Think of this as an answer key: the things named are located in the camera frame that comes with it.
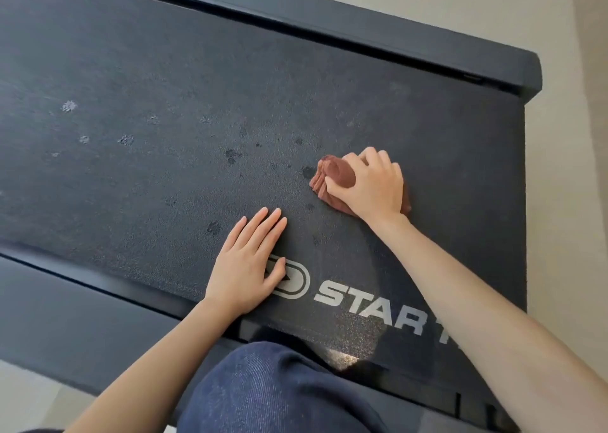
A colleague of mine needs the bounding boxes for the person's right forearm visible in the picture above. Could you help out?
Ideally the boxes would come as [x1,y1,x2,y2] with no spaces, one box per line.
[377,215,608,433]

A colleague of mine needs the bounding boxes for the person's dark blue trousers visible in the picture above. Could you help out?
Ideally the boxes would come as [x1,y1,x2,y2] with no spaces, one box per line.
[176,341,390,433]

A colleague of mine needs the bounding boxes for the person's left forearm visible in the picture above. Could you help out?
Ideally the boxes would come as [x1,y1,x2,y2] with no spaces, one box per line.
[64,299,238,433]

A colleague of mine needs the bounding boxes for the person's right hand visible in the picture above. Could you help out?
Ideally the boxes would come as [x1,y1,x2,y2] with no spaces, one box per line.
[325,146,410,232]

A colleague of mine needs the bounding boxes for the brown cleaning cloth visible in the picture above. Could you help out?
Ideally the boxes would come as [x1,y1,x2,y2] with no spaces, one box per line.
[309,154,413,220]

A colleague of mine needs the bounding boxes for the person's left hand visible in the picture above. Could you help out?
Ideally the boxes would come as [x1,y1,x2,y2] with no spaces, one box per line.
[204,207,289,317]

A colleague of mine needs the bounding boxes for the stained grey treadmill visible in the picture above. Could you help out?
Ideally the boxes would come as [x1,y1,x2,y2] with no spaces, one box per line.
[0,0,543,433]

